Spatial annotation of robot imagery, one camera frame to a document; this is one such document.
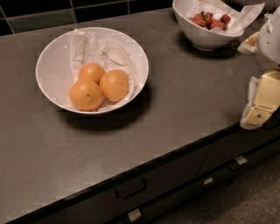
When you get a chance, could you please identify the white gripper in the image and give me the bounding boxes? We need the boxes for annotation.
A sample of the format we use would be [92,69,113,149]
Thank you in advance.
[237,7,280,130]

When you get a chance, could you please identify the orange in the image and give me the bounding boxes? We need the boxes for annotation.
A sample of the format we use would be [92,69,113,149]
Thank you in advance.
[78,62,105,84]
[100,69,129,102]
[69,80,103,111]

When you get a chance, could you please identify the white bowl with strawberries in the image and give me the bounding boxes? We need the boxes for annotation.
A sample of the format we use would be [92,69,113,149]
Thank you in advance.
[172,0,244,51]

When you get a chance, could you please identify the white paper napkin in bowl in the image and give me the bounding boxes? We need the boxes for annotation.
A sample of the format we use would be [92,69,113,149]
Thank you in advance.
[71,29,139,111]

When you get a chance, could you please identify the large white bowl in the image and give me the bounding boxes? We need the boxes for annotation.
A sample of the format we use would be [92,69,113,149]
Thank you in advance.
[36,27,149,115]

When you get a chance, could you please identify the white paper under strawberries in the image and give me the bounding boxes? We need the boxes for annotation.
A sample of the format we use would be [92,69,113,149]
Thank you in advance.
[186,0,265,36]

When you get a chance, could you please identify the red strawberries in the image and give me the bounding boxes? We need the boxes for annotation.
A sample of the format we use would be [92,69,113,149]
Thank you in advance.
[190,11,231,31]

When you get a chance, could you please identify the upper right dark drawer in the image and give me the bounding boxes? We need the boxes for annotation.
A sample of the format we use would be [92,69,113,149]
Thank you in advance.
[198,114,280,175]

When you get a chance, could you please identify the dark drawer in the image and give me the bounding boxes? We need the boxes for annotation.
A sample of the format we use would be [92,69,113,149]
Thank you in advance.
[34,144,212,224]
[198,114,280,175]
[105,138,280,224]

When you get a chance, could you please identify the upper left dark drawer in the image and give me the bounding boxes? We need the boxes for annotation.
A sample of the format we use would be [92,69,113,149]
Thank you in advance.
[34,144,212,224]

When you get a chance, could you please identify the lower dark drawer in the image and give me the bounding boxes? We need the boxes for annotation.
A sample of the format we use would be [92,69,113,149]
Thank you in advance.
[105,138,280,224]

